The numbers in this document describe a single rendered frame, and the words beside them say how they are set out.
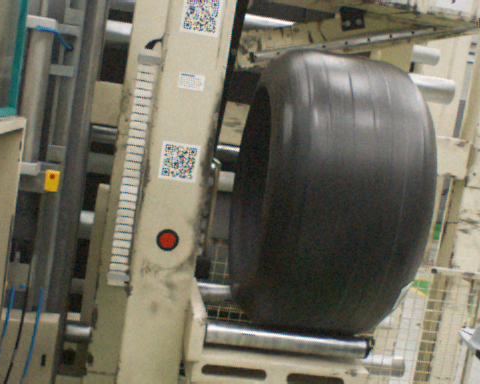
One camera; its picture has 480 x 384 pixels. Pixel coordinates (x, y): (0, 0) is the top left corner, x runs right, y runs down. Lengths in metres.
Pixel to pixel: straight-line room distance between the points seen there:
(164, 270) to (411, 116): 0.57
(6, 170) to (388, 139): 0.68
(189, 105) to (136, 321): 0.45
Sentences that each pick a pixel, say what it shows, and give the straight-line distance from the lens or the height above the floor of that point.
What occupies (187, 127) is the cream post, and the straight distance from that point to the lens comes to 1.41.
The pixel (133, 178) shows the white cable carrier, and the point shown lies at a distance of 1.43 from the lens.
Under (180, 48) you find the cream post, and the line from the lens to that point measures 1.41.
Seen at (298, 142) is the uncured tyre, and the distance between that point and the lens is 1.26.
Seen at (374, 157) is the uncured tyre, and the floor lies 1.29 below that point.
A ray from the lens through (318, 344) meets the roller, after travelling 1.46.
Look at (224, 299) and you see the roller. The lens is 1.69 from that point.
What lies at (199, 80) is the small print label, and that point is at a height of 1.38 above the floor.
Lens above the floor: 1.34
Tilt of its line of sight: 7 degrees down
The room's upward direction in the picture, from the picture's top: 9 degrees clockwise
